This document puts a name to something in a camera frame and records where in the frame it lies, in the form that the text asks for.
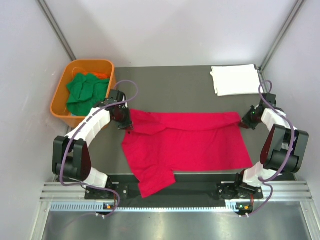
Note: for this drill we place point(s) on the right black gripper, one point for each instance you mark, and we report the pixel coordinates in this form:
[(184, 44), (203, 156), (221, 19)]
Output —
[(245, 119)]

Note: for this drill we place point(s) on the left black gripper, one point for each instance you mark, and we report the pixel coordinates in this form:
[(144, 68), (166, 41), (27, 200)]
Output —
[(127, 124)]

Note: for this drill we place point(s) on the red polo shirt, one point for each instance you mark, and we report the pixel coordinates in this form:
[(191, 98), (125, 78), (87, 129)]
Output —
[(161, 144)]

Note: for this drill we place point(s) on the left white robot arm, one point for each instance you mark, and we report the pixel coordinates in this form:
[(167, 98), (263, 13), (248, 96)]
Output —
[(71, 160)]

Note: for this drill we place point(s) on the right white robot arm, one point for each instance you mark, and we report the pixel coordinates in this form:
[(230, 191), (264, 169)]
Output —
[(282, 153)]

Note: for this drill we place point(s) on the green t shirt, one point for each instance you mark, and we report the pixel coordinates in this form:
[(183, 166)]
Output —
[(85, 90)]

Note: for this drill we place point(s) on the orange t shirt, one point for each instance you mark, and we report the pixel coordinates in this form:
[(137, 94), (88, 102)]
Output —
[(98, 75)]

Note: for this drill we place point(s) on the folded white t shirt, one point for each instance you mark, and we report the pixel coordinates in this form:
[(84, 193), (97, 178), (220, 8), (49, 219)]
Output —
[(235, 80)]

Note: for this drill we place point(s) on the orange plastic bin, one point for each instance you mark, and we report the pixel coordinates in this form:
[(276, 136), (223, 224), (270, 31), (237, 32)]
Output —
[(58, 107)]

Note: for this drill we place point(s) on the grey slotted cable duct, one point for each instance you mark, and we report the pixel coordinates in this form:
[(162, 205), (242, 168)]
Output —
[(101, 207)]

